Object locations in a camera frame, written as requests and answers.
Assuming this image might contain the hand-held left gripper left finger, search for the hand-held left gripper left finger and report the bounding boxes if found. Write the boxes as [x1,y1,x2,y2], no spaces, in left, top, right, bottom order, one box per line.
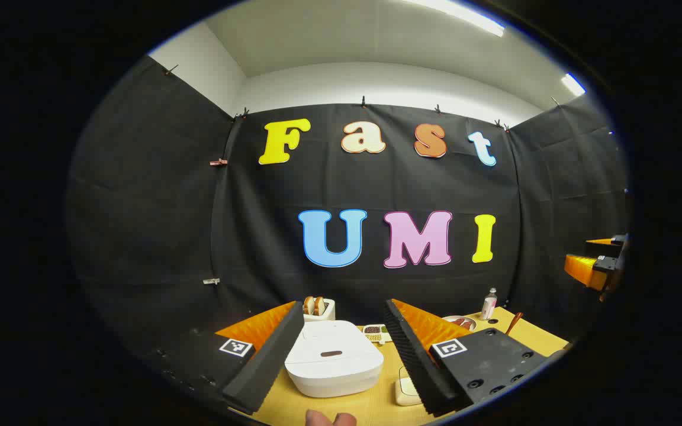
[143,301,306,416]

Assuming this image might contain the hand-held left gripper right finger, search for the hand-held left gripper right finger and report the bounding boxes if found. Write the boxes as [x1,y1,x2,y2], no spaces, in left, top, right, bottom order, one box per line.
[384,298,550,417]

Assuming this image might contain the white rice cooker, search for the white rice cooker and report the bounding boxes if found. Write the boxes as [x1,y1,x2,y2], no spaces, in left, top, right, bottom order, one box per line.
[285,319,385,398]

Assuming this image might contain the small cream dish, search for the small cream dish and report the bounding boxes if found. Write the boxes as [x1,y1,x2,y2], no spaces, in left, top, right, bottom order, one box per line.
[394,366,423,406]

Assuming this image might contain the white divided grain dish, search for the white divided grain dish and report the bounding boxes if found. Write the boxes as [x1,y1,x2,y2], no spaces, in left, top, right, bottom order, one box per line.
[362,324,393,345]

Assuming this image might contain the white round plate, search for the white round plate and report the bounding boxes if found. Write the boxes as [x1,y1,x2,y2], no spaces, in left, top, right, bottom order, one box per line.
[443,315,478,332]

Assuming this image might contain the white toaster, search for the white toaster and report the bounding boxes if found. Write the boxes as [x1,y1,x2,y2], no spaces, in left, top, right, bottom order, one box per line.
[304,298,336,323]

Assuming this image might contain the black backdrop cloth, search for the black backdrop cloth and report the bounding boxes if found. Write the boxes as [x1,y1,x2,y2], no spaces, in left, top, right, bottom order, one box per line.
[66,56,632,367]

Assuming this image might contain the ceiling light strip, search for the ceiling light strip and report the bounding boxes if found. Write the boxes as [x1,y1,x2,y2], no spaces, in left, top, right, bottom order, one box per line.
[560,73,587,97]

